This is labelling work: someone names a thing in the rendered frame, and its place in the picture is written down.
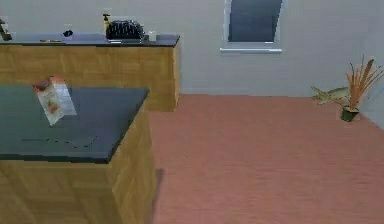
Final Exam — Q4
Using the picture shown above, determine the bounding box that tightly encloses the wooden kitchen island dark top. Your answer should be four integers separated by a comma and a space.
0, 84, 158, 224

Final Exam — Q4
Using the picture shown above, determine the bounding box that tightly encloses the white orange carton box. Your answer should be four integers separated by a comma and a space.
32, 75, 78, 127

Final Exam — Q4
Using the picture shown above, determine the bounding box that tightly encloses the orange green potted house plant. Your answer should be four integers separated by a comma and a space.
310, 54, 384, 123

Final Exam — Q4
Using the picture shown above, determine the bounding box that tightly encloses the yellow soap bottle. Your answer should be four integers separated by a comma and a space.
102, 13, 112, 33

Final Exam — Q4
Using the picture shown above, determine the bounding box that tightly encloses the white framed window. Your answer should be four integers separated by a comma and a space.
219, 0, 288, 55

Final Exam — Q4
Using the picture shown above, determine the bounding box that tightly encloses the wooden counter with dark top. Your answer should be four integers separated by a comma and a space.
0, 32, 182, 113

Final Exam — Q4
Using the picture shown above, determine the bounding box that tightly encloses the black dish rack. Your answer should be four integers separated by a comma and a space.
105, 19, 147, 43

